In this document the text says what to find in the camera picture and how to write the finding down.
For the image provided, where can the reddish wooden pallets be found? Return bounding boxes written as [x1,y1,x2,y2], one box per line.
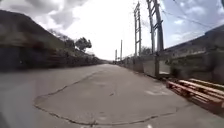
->
[165,77,224,113]

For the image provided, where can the grey concrete road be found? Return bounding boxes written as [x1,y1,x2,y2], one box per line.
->
[0,63,224,128]

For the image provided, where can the row of utility poles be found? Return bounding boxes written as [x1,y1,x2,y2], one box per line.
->
[114,0,166,79]

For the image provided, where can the dark retaining wall with embankment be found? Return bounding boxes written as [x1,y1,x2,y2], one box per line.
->
[0,9,109,73]

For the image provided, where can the overhead wires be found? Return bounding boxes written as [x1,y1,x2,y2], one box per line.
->
[159,0,224,32]

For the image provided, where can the clump of trees on embankment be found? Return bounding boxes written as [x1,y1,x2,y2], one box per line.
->
[48,29,94,54]

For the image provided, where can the long grey concrete wall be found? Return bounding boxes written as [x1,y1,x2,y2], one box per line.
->
[114,24,224,85]

